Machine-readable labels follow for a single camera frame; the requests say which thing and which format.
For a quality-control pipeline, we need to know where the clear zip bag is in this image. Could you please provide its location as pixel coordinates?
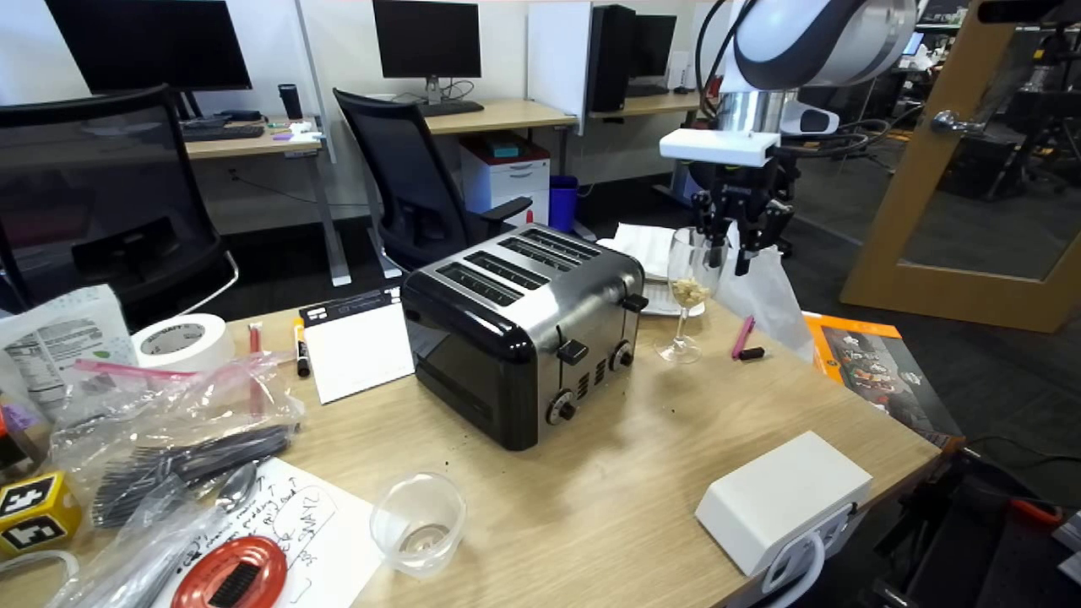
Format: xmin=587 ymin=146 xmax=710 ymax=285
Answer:
xmin=48 ymin=352 xmax=306 ymax=533

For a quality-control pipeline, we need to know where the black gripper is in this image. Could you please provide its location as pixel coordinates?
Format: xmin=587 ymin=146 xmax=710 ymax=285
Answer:
xmin=700 ymin=156 xmax=806 ymax=281

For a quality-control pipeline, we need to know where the pink marker black cap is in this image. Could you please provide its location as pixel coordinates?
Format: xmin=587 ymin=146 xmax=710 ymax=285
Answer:
xmin=729 ymin=315 xmax=766 ymax=363

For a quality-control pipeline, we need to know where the black computer monitor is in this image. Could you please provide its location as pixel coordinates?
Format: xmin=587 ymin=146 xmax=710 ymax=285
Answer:
xmin=369 ymin=0 xmax=486 ymax=114
xmin=44 ymin=0 xmax=257 ymax=101

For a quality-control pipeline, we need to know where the white cardboard box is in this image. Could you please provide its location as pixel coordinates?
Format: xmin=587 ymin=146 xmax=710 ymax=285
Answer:
xmin=453 ymin=131 xmax=554 ymax=230

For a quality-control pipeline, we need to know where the small blue waste bin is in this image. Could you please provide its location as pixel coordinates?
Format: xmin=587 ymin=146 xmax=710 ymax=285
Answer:
xmin=546 ymin=173 xmax=585 ymax=237

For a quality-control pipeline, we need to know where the clear plastic cup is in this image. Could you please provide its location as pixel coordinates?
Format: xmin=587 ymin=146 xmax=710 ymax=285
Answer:
xmin=369 ymin=470 xmax=470 ymax=580

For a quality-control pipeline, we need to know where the white tape roll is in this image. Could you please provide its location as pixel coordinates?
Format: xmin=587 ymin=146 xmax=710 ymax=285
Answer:
xmin=127 ymin=311 xmax=238 ymax=373

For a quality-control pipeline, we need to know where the orange snack packet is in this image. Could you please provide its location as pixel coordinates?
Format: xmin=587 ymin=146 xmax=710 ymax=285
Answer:
xmin=803 ymin=311 xmax=968 ymax=448

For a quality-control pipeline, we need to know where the black mesh office chair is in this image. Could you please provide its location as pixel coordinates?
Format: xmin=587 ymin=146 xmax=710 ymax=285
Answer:
xmin=332 ymin=87 xmax=534 ymax=281
xmin=0 ymin=85 xmax=244 ymax=332

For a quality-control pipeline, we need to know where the wine glass with nuts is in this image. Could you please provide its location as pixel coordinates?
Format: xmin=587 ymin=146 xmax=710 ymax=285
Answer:
xmin=654 ymin=230 xmax=723 ymax=368

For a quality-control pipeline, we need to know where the white rectangular box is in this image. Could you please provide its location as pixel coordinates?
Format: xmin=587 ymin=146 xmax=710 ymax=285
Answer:
xmin=691 ymin=428 xmax=879 ymax=580

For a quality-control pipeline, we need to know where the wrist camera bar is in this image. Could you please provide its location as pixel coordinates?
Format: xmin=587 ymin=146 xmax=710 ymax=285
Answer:
xmin=654 ymin=124 xmax=784 ymax=173

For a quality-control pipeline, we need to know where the wooden frame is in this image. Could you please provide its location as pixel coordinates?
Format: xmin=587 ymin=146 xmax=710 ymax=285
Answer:
xmin=842 ymin=0 xmax=1081 ymax=336

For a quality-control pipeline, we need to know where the clear crumpled plastic bag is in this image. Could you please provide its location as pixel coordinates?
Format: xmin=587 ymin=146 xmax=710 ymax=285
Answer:
xmin=714 ymin=220 xmax=816 ymax=363

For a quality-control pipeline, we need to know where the yellow black cube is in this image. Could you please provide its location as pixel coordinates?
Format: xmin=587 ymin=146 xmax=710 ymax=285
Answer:
xmin=0 ymin=470 xmax=89 ymax=560

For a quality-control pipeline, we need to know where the white cable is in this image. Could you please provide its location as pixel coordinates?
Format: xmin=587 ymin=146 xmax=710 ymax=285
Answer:
xmin=754 ymin=525 xmax=831 ymax=608

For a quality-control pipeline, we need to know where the wooden office desk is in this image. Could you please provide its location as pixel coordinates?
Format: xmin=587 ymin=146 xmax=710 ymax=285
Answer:
xmin=184 ymin=94 xmax=581 ymax=291

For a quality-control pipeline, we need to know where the silver black four-slot toaster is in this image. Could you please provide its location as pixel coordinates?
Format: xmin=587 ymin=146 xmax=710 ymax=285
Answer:
xmin=399 ymin=222 xmax=652 ymax=451

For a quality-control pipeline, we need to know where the white scribbled paper sheet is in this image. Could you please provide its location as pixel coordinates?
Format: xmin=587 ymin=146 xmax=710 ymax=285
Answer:
xmin=150 ymin=451 xmax=387 ymax=608

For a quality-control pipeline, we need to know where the clear bag with printed paper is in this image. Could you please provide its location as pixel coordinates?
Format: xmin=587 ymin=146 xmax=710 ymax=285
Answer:
xmin=0 ymin=281 xmax=143 ymax=451

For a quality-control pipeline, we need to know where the black computer tower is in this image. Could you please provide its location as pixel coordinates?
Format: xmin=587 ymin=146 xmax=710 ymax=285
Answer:
xmin=585 ymin=4 xmax=679 ymax=114

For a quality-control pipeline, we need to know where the black keyboard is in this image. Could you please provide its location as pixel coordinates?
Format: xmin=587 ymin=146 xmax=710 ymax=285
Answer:
xmin=179 ymin=106 xmax=270 ymax=146
xmin=414 ymin=97 xmax=486 ymax=119

